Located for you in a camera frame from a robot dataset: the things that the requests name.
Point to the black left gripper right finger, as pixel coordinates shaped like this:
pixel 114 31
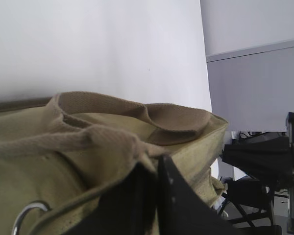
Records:
pixel 180 210

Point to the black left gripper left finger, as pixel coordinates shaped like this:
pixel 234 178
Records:
pixel 126 209

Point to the black folding stand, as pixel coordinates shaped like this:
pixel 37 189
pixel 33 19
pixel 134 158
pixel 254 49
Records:
pixel 267 165

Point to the yellow olive canvas bag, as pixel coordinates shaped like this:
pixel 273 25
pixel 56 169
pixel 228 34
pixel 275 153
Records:
pixel 59 155

